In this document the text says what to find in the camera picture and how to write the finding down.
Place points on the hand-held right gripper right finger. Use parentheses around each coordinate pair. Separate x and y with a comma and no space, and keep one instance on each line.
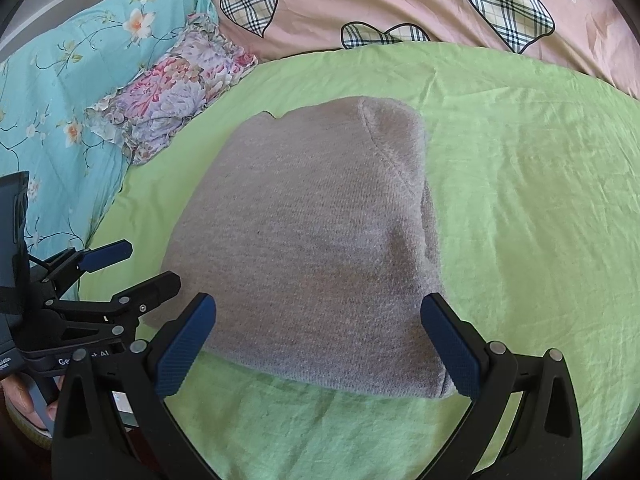
(452,345)

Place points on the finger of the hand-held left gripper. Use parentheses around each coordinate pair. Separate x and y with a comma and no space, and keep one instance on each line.
(107,255)
(150,290)

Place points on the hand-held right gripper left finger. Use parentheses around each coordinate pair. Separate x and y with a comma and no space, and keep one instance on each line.
(182,350)

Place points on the light fuzzy knitted sweater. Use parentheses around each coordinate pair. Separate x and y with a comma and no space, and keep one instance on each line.
(310,250)

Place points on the person's left hand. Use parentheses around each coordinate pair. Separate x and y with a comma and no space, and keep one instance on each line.
(25,400)

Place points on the blue floral quilt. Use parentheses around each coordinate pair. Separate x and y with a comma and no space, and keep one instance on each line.
(55,110)

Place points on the green bed sheet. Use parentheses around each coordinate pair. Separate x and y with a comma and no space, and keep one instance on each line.
(525,210)

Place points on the floral ruffled pillow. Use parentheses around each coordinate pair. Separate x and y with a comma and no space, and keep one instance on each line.
(175,85)

